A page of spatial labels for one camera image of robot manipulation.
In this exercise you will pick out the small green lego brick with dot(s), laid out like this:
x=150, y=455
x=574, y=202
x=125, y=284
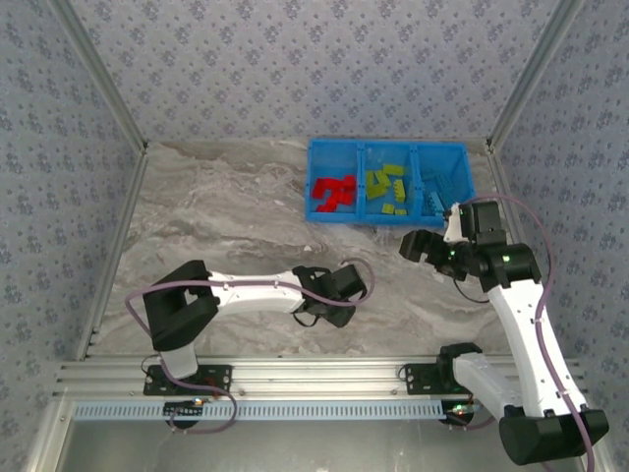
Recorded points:
x=388, y=208

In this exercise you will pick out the small red lego brick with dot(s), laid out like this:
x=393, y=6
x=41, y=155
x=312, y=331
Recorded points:
x=324, y=208

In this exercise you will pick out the large red lego brick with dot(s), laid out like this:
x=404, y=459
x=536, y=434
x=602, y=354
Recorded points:
x=349, y=182

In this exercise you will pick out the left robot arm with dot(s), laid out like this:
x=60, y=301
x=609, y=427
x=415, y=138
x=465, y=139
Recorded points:
x=255, y=295

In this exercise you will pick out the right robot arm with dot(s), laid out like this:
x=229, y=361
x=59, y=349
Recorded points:
x=521, y=334

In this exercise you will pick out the blue three-compartment bin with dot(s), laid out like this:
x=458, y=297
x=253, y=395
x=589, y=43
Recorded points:
x=334, y=157

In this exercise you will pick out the small black controller board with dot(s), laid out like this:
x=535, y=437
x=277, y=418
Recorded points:
x=184, y=410
x=459, y=412

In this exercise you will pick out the aluminium side rail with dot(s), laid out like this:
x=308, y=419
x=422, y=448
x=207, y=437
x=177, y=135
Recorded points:
x=113, y=251
x=498, y=164

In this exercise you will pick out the wide aluminium extrusion rail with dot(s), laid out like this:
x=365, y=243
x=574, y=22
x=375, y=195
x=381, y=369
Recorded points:
x=319, y=376

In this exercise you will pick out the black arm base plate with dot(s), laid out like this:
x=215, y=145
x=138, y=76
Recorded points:
x=417, y=378
x=221, y=376

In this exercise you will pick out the aluminium frame post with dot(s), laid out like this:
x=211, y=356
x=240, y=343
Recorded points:
x=531, y=74
x=103, y=74

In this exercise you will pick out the aluminium frame leg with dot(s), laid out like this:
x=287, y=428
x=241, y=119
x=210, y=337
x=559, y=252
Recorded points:
x=46, y=437

